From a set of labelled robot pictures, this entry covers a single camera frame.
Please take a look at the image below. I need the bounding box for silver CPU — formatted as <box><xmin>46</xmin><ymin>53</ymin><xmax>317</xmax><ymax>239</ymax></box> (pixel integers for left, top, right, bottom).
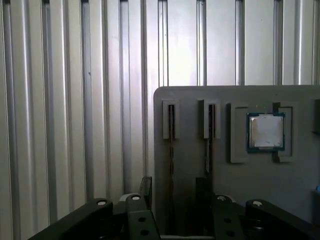
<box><xmin>246</xmin><ymin>112</ymin><xmax>286</xmax><ymax>154</ymax></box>

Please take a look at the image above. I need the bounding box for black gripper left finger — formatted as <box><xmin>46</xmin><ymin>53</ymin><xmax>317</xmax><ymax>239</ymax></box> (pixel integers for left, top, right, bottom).
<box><xmin>24</xmin><ymin>176</ymin><xmax>161</xmax><ymax>240</ymax></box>

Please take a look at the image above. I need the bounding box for grey parts rack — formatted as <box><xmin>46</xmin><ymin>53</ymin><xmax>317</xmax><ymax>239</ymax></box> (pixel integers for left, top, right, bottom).
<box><xmin>153</xmin><ymin>84</ymin><xmax>320</xmax><ymax>240</ymax></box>

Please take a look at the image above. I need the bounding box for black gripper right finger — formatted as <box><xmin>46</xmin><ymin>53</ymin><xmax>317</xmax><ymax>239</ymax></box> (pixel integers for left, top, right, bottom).
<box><xmin>195</xmin><ymin>176</ymin><xmax>312</xmax><ymax>240</ymax></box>

